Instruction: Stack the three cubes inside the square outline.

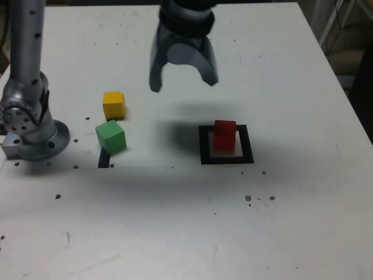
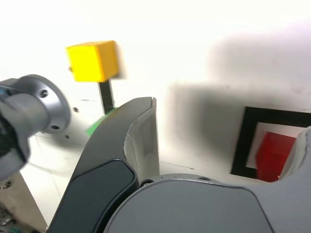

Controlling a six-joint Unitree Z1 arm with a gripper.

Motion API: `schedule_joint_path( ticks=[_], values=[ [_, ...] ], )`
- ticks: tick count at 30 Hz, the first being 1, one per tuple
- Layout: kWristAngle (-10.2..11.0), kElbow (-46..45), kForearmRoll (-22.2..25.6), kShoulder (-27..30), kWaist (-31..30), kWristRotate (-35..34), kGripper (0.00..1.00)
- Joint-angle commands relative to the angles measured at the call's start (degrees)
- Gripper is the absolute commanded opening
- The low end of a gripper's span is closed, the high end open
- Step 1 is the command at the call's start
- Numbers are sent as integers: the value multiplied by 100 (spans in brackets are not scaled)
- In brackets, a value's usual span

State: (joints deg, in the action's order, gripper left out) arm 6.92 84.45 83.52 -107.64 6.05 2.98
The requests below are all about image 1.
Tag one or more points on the black tape strip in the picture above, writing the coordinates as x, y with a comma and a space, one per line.
103, 160

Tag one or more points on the white metal rack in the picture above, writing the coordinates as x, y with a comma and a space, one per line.
316, 14

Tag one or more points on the red cube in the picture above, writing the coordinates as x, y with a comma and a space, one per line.
224, 137

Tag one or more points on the green cube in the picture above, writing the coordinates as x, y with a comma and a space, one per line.
112, 138

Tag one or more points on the yellow cube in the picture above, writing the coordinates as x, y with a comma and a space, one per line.
113, 105

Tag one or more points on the black tape square outline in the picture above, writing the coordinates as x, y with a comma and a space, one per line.
247, 146

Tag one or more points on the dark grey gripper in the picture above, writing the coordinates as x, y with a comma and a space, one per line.
183, 39

